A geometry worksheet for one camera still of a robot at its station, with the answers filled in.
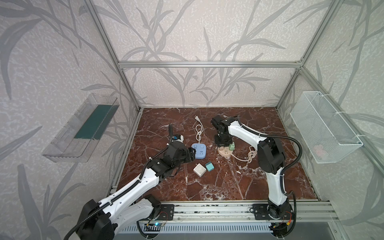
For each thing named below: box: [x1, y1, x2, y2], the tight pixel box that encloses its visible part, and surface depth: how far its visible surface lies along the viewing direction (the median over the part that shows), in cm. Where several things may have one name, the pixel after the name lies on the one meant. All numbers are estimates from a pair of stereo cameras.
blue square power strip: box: [191, 143, 207, 159], surface depth 96 cm
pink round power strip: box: [217, 146, 234, 157], surface depth 95 cm
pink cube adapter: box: [218, 146, 230, 152], surface depth 96 cm
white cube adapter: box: [193, 163, 207, 177], surface depth 87 cm
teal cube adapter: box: [205, 161, 215, 172], surface depth 89 cm
